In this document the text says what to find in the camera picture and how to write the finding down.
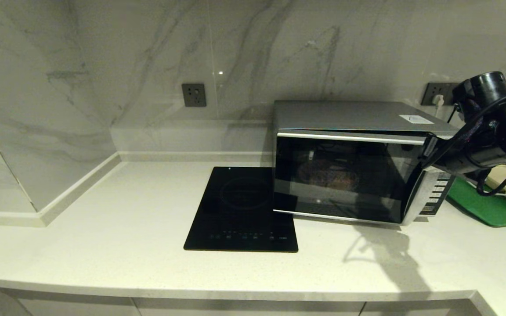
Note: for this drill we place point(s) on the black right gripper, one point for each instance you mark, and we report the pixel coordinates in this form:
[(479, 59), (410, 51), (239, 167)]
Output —
[(481, 94)]

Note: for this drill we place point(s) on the black glass microwave door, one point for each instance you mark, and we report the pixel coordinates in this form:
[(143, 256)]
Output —
[(367, 193)]

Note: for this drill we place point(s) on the white paper sheet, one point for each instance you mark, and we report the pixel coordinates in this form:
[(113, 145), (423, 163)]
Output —
[(416, 119)]

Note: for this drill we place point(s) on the silver Panasonic microwave oven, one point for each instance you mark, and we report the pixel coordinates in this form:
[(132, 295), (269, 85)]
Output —
[(345, 115)]

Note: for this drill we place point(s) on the white power plug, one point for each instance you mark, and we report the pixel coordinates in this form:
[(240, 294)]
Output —
[(438, 101)]

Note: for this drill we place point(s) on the green plastic tray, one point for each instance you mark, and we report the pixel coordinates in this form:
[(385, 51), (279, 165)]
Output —
[(486, 210)]

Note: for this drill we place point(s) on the grey cabinet door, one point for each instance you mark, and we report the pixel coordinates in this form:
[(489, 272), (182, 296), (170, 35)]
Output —
[(411, 309)]

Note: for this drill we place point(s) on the black induction cooktop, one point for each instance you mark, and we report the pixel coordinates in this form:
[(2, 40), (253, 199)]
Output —
[(235, 210)]

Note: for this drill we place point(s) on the grey double wall socket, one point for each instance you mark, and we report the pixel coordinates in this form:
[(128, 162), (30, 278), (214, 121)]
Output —
[(444, 87)]

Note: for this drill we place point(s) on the grey single wall socket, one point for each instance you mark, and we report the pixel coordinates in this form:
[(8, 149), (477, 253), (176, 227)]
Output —
[(193, 95)]

